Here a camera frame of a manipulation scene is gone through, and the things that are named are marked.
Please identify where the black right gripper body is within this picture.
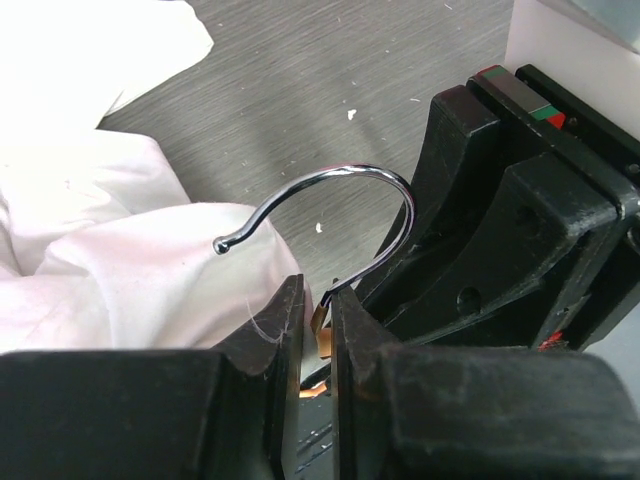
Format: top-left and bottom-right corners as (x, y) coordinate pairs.
(467, 65), (639, 350)

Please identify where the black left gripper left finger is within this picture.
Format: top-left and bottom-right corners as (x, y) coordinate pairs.
(1, 275), (305, 479)

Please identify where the white t shirt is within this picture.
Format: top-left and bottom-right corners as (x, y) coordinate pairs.
(1, 1), (299, 352)

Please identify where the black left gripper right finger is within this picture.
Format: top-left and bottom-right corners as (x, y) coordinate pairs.
(331, 289), (639, 479)

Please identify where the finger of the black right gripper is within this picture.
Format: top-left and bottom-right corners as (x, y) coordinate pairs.
(362, 85), (500, 305)
(369, 152), (619, 346)

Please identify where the orange hanger with metal hook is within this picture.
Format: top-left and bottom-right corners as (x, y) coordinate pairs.
(212, 163), (417, 401)

